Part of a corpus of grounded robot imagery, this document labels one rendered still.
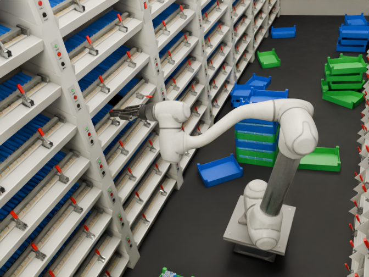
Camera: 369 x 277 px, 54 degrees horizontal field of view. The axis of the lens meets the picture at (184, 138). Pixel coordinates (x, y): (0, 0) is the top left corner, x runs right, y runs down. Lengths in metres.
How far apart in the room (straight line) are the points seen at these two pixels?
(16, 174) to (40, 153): 0.13
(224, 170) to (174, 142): 1.27
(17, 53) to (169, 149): 0.73
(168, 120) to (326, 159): 1.63
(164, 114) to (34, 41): 0.61
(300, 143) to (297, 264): 1.01
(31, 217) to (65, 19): 0.81
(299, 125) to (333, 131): 1.74
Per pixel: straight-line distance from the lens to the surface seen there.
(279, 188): 1.76
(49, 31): 1.54
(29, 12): 1.49
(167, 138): 1.66
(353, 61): 3.82
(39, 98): 1.53
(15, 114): 1.47
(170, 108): 1.66
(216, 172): 2.87
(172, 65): 2.44
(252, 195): 2.03
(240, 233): 2.18
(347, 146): 3.15
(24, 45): 1.47
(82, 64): 1.71
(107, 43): 1.85
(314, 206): 2.65
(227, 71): 3.56
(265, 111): 1.69
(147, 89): 2.20
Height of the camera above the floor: 1.96
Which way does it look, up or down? 37 degrees down
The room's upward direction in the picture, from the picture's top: 10 degrees counter-clockwise
